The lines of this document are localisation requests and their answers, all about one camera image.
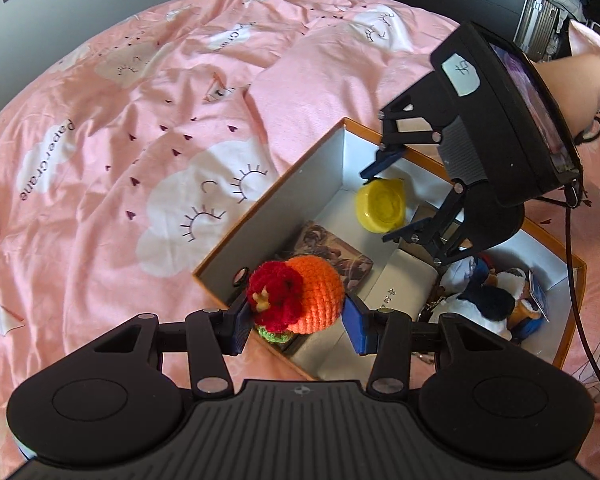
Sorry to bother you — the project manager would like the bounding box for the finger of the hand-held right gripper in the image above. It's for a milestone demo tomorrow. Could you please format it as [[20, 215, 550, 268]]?
[[359, 72, 453, 182], [382, 184, 482, 268]]

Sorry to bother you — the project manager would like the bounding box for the person's right forearm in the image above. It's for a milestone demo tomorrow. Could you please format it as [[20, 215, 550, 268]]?
[[530, 19, 600, 136]]

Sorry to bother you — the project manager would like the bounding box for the silver suitcase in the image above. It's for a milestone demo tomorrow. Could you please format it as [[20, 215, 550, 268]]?
[[515, 0, 573, 56]]

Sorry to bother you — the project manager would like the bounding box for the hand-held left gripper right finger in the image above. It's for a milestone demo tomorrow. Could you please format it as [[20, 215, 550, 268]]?
[[341, 294, 511, 395]]

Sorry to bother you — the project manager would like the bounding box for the pink printed blanket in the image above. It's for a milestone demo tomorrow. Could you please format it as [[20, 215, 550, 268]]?
[[0, 0, 600, 480]]

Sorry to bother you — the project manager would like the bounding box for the black cable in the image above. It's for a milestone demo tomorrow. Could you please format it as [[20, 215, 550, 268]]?
[[562, 185, 600, 406]]

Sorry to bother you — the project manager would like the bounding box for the beige glasses case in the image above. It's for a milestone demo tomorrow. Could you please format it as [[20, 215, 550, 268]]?
[[350, 247, 441, 321]]

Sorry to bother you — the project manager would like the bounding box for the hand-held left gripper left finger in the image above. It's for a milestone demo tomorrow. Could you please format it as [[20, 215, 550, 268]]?
[[92, 292, 255, 396]]

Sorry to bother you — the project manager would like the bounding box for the blue and white plush toy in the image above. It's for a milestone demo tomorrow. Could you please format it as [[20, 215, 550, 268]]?
[[427, 255, 551, 343]]

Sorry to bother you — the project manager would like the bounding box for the orange and red crochet toy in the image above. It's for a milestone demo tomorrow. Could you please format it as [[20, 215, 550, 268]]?
[[246, 255, 346, 346]]

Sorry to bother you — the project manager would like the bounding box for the orange cardboard box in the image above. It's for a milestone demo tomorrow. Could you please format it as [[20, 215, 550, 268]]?
[[192, 117, 588, 381]]

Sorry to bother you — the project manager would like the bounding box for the brown patterned card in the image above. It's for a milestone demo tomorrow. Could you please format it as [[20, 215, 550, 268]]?
[[300, 220, 374, 293]]

